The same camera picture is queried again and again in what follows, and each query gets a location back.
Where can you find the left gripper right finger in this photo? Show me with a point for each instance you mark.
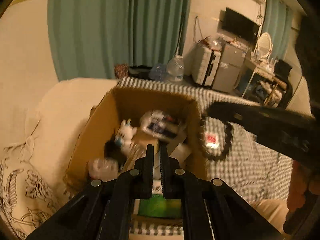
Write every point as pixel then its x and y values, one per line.
pixel 211 209

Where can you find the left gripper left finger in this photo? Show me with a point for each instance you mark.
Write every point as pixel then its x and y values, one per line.
pixel 102 210

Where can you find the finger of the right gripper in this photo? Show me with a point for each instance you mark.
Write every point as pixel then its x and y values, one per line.
pixel 247 116

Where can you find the white red sachet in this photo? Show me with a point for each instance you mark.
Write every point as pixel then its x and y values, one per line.
pixel 211 140

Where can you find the person's right hand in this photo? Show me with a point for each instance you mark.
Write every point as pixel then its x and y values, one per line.
pixel 302 180

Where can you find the checkered grey white cloth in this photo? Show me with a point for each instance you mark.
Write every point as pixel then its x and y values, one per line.
pixel 261 176

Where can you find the black chair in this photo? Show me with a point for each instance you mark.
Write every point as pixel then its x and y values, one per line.
pixel 282 71

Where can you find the green packet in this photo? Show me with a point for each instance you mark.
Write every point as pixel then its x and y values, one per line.
pixel 159 207

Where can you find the white dressing table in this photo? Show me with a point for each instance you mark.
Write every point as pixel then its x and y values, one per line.
pixel 263 86

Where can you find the grey mini fridge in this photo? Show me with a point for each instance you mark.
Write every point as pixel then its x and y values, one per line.
pixel 230 64

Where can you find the white oval vanity mirror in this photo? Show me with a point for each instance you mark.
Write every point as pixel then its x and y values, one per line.
pixel 264 46

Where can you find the white toy figure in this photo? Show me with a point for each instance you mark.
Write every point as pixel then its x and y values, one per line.
pixel 124 136

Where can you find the brown cardboard box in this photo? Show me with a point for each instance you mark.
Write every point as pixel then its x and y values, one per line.
pixel 132 103

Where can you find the white suitcase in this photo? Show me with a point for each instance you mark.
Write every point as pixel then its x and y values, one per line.
pixel 205 64

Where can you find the wooden block box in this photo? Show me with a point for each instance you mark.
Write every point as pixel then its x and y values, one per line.
pixel 144 140

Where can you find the black white patterned pouch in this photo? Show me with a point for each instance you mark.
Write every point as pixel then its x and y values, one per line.
pixel 163 126

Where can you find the clear water jug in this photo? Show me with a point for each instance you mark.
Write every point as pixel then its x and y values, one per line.
pixel 175 69

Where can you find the teal window curtain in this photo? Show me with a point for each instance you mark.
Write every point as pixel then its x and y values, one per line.
pixel 278 22

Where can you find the blue plastic bag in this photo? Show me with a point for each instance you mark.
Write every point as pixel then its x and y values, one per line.
pixel 158 72

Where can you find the dark patterned bag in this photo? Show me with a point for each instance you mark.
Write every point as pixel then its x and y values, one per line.
pixel 121 71

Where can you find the large teal curtain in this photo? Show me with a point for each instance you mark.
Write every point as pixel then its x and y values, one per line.
pixel 88 38

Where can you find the black wall television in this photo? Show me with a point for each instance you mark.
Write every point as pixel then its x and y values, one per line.
pixel 239 25

